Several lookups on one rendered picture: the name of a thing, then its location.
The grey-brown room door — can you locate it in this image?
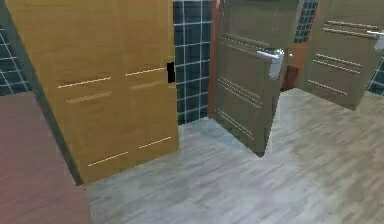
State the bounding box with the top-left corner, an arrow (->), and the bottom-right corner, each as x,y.
211,0 -> 305,158
296,0 -> 384,112

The light wooden room door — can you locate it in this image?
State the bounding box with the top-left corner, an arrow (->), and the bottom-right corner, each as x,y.
4,0 -> 180,185

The black door handle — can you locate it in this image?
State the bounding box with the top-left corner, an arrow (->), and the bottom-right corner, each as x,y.
166,61 -> 176,84

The silver door handle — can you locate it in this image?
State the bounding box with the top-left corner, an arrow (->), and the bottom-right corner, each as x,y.
256,48 -> 286,81

